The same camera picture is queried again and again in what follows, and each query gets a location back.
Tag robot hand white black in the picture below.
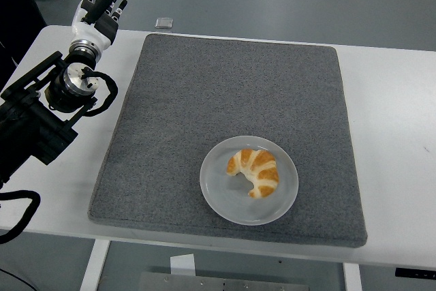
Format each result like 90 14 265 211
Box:
71 0 129 50

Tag black table control panel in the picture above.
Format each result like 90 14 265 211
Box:
395 267 436 279

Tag white table leg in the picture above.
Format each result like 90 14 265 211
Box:
342 262 362 291
80 239 112 291

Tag thin black floor cable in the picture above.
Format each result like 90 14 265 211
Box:
0 265 35 291

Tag person's legs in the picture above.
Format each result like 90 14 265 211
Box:
0 0 48 89

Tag croissant bread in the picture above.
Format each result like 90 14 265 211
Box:
226 148 280 200

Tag light grey round plate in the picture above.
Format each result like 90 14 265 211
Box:
199 135 300 226

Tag grey metal plate with screws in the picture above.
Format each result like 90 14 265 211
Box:
138 271 310 291

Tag grey felt mat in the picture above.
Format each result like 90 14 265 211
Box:
87 33 369 249

